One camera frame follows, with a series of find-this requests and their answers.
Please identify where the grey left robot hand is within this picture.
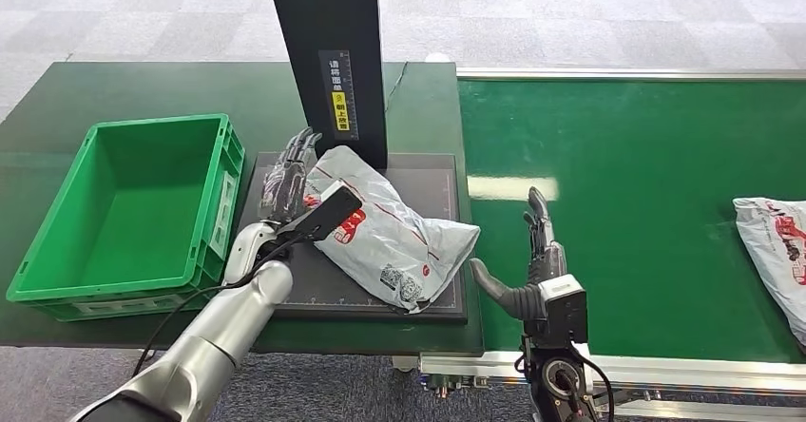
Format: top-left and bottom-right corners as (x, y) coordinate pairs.
(258, 127), (323, 225)

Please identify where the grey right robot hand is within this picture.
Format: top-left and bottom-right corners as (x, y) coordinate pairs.
(469, 185), (568, 321)

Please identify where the grey mailer package red print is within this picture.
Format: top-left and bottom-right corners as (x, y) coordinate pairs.
(732, 196), (806, 349)
(301, 144), (482, 316)

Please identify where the green conveyor belt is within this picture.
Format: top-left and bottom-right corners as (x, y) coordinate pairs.
(457, 79), (806, 366)

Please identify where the black inbound scanner machine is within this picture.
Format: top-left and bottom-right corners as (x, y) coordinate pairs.
(236, 0), (470, 325)

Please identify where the yellow and black column label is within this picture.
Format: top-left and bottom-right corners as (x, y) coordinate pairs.
(317, 48), (359, 143)

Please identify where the green plastic crate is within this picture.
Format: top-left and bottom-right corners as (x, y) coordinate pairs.
(6, 113), (246, 323)

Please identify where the dark green table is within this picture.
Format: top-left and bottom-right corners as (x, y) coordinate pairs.
(0, 61), (486, 355)

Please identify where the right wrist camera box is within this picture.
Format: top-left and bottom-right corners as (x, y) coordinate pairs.
(523, 273), (590, 349)

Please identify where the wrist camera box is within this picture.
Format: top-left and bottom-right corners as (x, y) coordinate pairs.
(523, 273), (590, 349)
(275, 182), (365, 246)

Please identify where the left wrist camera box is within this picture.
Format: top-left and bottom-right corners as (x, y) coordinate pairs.
(275, 182), (365, 246)

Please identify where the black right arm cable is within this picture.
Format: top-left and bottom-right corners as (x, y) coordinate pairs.
(568, 342), (617, 422)

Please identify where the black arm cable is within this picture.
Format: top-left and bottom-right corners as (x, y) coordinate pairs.
(130, 233), (311, 380)
(568, 342), (617, 422)

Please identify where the thin black table cable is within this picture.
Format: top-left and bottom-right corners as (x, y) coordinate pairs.
(384, 62), (410, 116)

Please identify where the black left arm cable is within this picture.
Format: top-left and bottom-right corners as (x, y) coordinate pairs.
(130, 233), (311, 380)

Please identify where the aluminium conveyor frame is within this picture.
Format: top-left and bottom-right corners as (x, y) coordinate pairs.
(390, 66), (806, 422)

